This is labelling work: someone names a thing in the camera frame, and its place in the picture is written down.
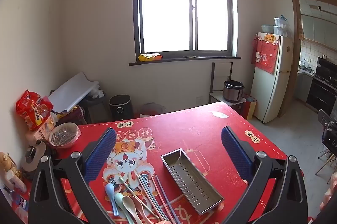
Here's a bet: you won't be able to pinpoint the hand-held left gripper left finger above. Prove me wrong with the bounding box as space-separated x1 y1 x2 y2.
28 127 118 224

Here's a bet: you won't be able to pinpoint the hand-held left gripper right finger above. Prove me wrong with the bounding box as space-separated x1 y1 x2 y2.
221 126 308 224

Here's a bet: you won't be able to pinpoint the blue spoon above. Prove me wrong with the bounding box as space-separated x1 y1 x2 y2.
105 183 119 216

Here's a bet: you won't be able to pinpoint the green spoon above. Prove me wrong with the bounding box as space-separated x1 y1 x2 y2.
114 192 132 224

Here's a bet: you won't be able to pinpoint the perforated steel utensil tray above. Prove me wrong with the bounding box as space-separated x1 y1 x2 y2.
160 148 224 215

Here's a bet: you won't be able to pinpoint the beige spoon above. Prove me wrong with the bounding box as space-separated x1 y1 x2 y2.
122 196 144 224

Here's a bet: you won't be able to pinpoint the pink spoon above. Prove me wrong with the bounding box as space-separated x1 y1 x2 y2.
130 196 158 224

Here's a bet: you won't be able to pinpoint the bundle of pastel chopsticks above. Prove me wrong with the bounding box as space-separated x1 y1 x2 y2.
118 175 183 224

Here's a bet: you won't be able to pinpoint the person's right hand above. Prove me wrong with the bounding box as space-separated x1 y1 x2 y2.
319 171 337 212

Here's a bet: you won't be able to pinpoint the bowl covered with plastic wrap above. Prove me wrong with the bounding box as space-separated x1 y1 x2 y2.
49 123 81 149

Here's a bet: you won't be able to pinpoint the dark storage bin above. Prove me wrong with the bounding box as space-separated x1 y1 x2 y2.
79 94 111 124

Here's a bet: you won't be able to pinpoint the black air fryer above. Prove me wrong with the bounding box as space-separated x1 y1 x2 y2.
109 95 132 121

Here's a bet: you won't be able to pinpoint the red printed tablecloth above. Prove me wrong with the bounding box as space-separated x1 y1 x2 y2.
16 101 288 224

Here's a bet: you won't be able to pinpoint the white side table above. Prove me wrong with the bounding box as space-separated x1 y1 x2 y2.
209 91 246 114

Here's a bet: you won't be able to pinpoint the white plastic bag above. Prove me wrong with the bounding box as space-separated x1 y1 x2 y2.
91 87 106 99

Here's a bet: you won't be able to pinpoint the peach snack packet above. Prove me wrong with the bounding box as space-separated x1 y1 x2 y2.
26 119 57 143

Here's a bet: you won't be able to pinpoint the rice cooker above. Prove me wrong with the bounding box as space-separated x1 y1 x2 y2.
223 80 244 103

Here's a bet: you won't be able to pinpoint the red plastic basin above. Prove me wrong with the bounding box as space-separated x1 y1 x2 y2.
139 103 166 117

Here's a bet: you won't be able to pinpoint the white rolled sheet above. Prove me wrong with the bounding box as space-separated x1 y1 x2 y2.
49 72 100 112

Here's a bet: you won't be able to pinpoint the white refrigerator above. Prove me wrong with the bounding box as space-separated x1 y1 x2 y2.
250 33 294 124

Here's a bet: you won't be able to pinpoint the red snack bag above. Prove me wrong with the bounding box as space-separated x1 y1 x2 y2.
16 90 54 131

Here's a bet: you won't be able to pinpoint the white pink bottle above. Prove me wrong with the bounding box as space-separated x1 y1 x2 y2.
5 170 27 193

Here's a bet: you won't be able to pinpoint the brown teapot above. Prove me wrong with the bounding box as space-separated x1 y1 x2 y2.
0 152 21 180

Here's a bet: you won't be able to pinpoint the black perforated chair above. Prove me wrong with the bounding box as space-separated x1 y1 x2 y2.
317 108 337 185

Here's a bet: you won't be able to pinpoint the red printed cloth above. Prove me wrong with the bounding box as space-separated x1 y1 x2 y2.
251 32 282 74

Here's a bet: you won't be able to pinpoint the black oven range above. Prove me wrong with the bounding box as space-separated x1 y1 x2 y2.
305 57 337 111

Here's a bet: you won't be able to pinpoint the dark windowsill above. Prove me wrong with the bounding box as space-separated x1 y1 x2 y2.
128 56 241 67

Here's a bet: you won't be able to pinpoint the yellow snack packet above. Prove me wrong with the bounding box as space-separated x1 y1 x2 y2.
138 53 163 62

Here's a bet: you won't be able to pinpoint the dark framed window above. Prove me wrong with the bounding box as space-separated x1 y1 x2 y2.
133 0 237 57

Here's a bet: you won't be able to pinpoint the dark metal chair frame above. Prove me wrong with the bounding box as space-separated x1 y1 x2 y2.
211 62 233 94

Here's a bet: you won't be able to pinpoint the brown door frame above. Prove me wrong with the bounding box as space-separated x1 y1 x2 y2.
290 0 337 119

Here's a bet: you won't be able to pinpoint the kitchen wall cabinets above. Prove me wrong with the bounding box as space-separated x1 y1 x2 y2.
300 13 337 52

